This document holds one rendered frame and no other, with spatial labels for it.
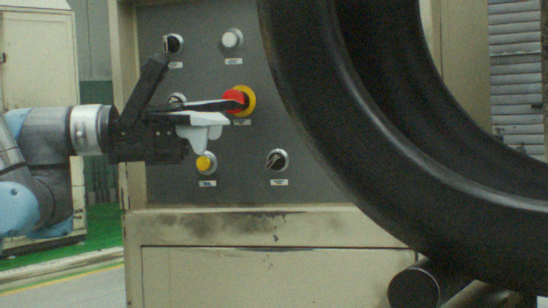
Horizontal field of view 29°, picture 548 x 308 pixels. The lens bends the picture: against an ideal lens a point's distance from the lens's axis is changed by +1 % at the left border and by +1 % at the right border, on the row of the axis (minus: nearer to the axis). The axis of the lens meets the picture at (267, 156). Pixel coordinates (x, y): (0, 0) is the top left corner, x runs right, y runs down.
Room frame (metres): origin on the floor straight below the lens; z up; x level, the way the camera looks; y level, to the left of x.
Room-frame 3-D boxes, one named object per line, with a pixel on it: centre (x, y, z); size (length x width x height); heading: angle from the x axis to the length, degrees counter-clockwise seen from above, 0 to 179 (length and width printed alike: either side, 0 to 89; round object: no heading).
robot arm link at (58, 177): (1.57, 0.33, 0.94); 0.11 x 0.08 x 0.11; 172
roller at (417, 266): (1.07, -0.19, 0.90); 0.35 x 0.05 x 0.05; 156
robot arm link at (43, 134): (1.59, 0.33, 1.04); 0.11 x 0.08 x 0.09; 82
